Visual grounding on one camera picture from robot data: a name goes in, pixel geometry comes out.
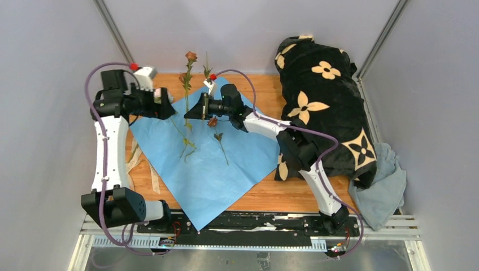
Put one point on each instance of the blue wrapping paper sheet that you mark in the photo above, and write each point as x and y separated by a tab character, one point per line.
204	186

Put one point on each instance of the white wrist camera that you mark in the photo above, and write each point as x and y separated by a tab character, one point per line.
211	87
145	77

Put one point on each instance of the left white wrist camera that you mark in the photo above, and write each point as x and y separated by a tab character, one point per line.
145	77

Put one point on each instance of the single brown fake rose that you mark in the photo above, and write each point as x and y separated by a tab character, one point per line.
212	123

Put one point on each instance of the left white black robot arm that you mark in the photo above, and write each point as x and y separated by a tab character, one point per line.
111	202

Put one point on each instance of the aluminium corner post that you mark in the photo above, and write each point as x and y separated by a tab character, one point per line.
384	34
109	21

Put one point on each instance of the right aluminium corner post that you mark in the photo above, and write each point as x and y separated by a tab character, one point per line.
384	34

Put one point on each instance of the black floral plush blanket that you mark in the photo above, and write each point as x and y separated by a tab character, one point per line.
318	88

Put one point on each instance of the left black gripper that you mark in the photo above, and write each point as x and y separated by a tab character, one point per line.
164	110

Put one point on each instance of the cream printed ribbon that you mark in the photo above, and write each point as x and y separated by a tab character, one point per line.
140	170

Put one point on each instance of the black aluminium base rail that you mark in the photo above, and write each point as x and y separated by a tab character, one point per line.
249	231

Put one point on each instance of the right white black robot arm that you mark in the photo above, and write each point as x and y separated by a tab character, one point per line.
299	146

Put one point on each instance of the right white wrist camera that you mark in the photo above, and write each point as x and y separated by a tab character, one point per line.
211	87

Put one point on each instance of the grey blue cloth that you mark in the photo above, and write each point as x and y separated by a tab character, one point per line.
378	203

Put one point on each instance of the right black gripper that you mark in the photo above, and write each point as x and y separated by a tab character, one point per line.
201	110

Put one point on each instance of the fake flower bunch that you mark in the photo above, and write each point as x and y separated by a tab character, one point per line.
185	79

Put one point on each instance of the left aluminium corner post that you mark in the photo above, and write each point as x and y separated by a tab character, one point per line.
109	21

